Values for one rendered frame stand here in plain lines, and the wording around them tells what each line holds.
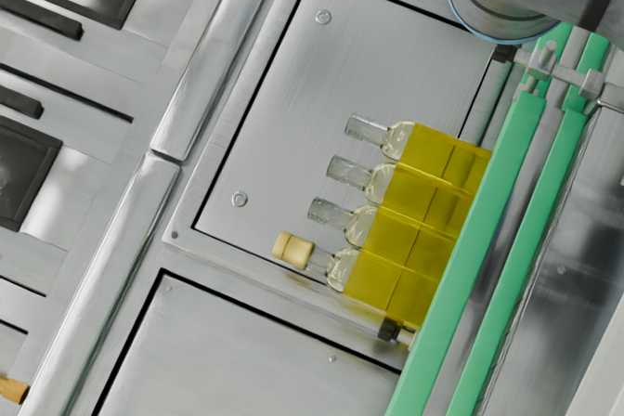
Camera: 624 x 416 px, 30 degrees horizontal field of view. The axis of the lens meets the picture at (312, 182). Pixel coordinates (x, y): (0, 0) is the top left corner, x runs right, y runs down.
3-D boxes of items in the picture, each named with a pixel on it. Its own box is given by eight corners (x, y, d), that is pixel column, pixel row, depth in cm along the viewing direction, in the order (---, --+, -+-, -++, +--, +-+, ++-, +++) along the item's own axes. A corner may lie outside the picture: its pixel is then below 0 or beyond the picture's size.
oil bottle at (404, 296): (501, 317, 140) (338, 248, 143) (508, 310, 135) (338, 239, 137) (484, 359, 139) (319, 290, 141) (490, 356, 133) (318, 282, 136)
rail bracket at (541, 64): (584, 108, 140) (487, 69, 141) (617, 57, 123) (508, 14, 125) (575, 129, 139) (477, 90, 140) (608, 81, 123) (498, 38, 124)
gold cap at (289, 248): (302, 276, 140) (268, 262, 140) (313, 255, 142) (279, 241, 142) (307, 258, 137) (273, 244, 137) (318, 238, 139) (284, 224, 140)
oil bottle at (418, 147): (551, 188, 144) (391, 124, 147) (560, 177, 139) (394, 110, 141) (535, 229, 143) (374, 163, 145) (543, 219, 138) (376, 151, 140)
